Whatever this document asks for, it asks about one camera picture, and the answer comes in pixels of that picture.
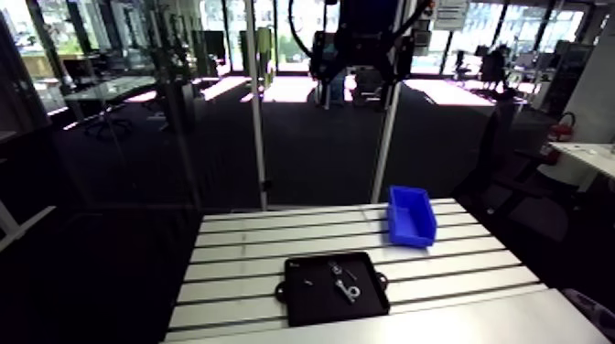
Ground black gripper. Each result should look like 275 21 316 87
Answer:
309 0 416 84

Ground blue bin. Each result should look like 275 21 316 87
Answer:
386 185 437 249

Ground black tray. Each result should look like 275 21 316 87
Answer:
274 251 392 328

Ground red fire extinguisher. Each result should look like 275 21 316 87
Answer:
546 111 577 145

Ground white desk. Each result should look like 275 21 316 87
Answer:
536 141 615 194

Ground glass top table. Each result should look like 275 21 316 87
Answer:
63 75 158 105

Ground black cable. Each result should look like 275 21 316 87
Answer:
286 0 315 59

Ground pale metal post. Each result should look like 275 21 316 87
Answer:
243 0 269 211
371 81 403 204

